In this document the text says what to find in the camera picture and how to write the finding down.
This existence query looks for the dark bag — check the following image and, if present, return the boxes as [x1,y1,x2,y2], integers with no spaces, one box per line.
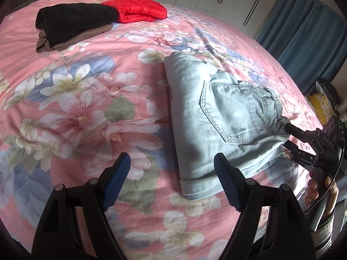
[315,78,342,110]

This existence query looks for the black folded garment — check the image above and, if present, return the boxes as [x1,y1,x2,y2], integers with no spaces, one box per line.
[35,3,120,47]

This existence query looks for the person's right forearm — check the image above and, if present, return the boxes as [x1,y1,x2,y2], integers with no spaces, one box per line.
[312,180,340,251]

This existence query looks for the blue curtain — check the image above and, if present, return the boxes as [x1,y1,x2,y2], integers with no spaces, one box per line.
[256,0,347,96]

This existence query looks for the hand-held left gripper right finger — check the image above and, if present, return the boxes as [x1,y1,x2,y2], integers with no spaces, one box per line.
[214,153,318,260]

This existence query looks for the pink floral duvet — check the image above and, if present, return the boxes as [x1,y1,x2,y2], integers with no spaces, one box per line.
[0,0,330,260]

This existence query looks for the yellow bag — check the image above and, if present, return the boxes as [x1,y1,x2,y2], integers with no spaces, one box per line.
[307,93,337,125]

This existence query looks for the light blue strawberry pants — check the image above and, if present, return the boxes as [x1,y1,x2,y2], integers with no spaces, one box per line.
[164,52,289,201]

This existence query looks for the brown folded garment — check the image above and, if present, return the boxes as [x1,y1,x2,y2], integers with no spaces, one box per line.
[35,23,114,54]

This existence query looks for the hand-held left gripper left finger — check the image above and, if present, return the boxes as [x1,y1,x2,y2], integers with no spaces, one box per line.
[32,152,131,260]

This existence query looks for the red folded puffer jacket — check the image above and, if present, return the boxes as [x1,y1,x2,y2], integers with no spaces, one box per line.
[101,0,168,24]

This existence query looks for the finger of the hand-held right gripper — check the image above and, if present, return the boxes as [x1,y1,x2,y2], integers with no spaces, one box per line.
[282,140,318,166]
[283,123,318,142]

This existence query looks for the person's right hand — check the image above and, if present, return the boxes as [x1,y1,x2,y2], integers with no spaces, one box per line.
[303,168,340,218]

